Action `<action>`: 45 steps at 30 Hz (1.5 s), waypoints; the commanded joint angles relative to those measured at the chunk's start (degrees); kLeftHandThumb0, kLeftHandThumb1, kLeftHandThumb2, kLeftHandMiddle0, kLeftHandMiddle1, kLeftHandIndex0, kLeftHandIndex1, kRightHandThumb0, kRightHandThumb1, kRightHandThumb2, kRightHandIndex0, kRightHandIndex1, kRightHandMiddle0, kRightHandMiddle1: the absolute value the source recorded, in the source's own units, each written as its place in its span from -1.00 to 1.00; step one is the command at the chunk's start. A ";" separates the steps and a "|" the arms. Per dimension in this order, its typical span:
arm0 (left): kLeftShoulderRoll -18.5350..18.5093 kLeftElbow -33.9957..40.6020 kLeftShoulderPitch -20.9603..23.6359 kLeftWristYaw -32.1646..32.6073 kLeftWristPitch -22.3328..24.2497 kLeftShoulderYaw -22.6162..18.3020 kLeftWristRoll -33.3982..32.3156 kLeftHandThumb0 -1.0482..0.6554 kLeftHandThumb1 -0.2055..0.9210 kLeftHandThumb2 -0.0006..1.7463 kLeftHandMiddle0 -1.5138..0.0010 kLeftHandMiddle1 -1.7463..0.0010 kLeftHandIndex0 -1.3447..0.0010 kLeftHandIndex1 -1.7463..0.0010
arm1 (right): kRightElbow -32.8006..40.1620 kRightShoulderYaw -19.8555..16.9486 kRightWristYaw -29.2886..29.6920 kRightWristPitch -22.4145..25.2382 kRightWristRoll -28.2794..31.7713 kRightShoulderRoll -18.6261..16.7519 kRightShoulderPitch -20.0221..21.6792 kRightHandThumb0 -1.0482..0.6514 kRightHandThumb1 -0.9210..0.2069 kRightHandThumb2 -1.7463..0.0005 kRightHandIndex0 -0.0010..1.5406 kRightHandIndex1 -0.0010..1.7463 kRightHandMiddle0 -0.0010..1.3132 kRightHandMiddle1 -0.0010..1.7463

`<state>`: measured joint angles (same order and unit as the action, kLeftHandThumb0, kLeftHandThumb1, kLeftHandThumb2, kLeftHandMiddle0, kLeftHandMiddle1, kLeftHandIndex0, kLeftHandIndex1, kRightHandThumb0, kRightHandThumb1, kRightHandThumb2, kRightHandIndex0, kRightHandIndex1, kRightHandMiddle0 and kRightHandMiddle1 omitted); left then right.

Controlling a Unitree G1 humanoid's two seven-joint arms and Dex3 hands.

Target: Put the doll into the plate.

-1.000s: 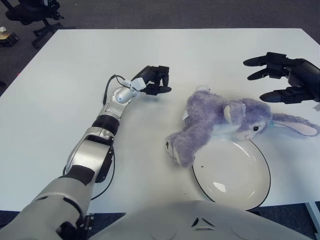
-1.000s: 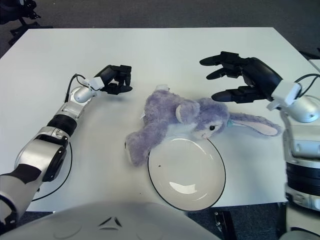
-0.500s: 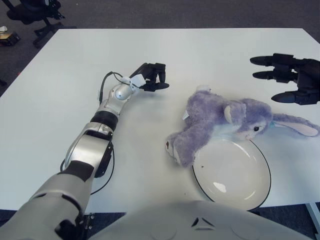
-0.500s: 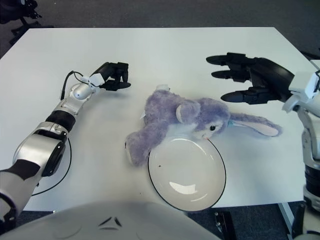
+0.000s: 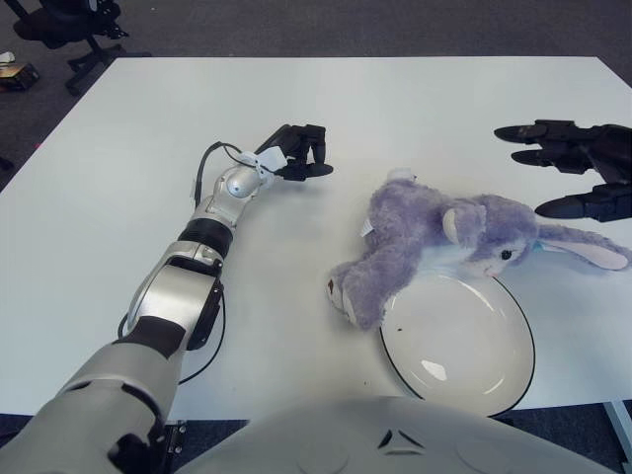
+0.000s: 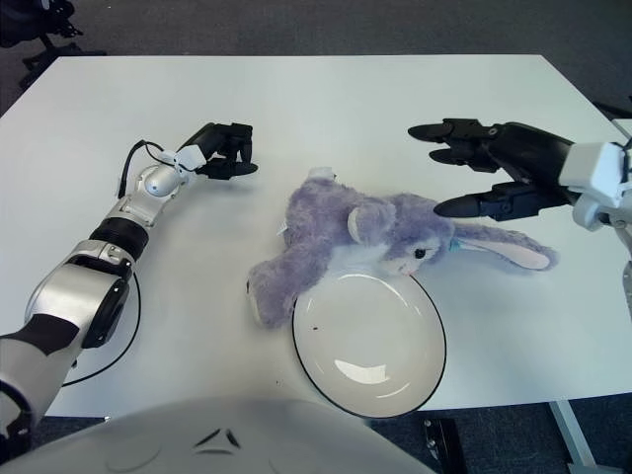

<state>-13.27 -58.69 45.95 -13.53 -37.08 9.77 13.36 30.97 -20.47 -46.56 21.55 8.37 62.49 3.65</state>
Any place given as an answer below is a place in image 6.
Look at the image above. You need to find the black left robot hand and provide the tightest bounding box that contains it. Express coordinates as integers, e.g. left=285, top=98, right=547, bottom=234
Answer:
left=180, top=121, right=260, bottom=182

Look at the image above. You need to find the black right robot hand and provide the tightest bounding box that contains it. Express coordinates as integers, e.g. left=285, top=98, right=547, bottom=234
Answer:
left=407, top=117, right=578, bottom=222

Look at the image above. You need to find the purple plush bunny doll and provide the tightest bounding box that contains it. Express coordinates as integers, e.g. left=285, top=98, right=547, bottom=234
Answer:
left=245, top=166, right=560, bottom=330

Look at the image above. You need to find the white plate black rim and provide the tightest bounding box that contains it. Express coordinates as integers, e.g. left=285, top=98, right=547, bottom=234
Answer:
left=290, top=270, right=449, bottom=420

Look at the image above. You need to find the black office chair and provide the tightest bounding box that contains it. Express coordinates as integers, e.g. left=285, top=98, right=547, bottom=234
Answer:
left=0, top=0, right=108, bottom=85

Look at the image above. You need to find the white table leg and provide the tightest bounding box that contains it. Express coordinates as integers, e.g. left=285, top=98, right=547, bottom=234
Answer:
left=547, top=398, right=593, bottom=465

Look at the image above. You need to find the grey robot torso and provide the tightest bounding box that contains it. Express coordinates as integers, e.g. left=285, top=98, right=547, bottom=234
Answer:
left=0, top=392, right=445, bottom=474

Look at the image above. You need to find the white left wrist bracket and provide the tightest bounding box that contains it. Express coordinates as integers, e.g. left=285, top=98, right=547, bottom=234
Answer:
left=171, top=145, right=207, bottom=173

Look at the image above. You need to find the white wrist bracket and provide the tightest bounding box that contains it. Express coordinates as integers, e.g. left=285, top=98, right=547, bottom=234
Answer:
left=171, top=145, right=207, bottom=173
left=562, top=140, right=626, bottom=231

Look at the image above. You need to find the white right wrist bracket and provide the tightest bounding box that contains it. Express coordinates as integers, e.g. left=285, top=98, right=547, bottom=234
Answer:
left=562, top=140, right=626, bottom=231

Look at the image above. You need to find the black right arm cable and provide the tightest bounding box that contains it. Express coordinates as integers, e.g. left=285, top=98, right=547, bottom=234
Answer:
left=619, top=135, right=632, bottom=197

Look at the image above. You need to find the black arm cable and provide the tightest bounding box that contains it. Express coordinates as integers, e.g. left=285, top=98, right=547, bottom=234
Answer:
left=619, top=135, right=632, bottom=197
left=61, top=140, right=179, bottom=386

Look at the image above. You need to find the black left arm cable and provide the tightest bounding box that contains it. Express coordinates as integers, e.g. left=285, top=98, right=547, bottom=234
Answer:
left=61, top=140, right=179, bottom=386

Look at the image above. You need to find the black table bracket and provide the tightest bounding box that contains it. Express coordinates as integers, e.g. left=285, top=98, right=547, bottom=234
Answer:
left=423, top=417, right=468, bottom=474

